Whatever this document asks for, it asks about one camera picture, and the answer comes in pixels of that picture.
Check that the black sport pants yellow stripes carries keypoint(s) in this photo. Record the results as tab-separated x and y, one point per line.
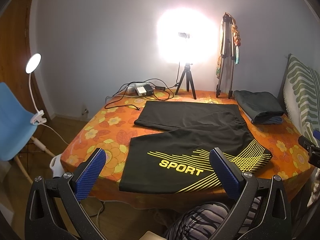
175	157

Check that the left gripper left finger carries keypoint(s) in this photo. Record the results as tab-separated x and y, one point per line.
87	173

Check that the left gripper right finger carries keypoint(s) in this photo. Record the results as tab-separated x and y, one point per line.
228	173

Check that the brown wooden door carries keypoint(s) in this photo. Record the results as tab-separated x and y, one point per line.
15	49

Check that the small black tripod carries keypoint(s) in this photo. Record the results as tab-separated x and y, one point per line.
187	76

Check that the green striped white pillow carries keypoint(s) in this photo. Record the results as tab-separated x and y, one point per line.
301	97

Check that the folded dark grey clothes stack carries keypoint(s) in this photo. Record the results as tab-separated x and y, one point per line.
259	107

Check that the white clip desk lamp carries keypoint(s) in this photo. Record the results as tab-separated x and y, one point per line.
32	64

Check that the tall silver tripod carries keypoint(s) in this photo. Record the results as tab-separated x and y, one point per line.
227	49

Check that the white charger adapter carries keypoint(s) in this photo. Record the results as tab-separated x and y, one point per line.
141	91

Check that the colourful cloth on tripod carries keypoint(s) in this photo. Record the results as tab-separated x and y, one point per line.
236	40

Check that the black charger adapter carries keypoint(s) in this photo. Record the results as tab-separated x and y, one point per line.
148	90

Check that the blue plastic chair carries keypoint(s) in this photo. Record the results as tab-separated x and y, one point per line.
16	129

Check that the bright ring light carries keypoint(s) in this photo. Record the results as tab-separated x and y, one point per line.
186	35

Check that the white power strip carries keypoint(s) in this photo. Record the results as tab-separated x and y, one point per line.
131	88

